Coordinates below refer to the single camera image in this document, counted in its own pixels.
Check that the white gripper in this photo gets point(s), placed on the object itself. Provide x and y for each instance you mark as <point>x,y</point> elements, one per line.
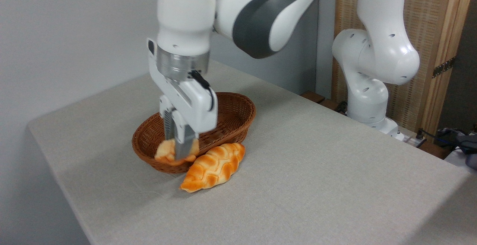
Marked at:
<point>193,103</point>

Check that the round pale bread bun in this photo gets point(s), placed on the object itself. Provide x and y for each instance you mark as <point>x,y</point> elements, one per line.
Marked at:
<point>166,152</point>

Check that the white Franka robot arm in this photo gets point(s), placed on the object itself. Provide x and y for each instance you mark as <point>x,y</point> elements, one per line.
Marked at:
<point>261,18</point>

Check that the braided golden bread loaf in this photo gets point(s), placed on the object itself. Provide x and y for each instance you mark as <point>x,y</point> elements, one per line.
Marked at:
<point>214,166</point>

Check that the brown wicker oval basket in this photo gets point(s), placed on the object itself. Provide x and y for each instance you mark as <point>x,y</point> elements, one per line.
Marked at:
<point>231,118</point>

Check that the grey tablecloth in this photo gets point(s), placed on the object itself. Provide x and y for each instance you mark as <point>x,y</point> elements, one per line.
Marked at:
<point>316,163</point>

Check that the brown wooden base board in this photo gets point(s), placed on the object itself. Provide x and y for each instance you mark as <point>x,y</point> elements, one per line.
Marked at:
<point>322,101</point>

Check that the dark metal screen hinge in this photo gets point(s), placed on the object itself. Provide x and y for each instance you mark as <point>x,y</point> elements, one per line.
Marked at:
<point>443,67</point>

